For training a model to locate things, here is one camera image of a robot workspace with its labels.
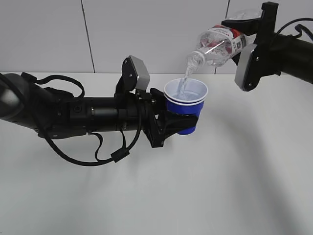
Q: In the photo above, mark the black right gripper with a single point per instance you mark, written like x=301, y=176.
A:
x=263, y=28

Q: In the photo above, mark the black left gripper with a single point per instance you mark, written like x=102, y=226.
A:
x=158, y=122

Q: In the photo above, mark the clear Wahaha water bottle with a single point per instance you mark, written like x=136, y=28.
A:
x=215, y=46

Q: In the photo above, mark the white-rimmed paper cup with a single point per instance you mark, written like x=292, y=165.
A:
x=191, y=93

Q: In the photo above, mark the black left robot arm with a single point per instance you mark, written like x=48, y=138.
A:
x=56, y=114

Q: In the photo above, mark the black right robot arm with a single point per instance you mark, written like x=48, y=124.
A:
x=272, y=52

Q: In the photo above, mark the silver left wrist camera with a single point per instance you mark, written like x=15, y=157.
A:
x=134, y=76

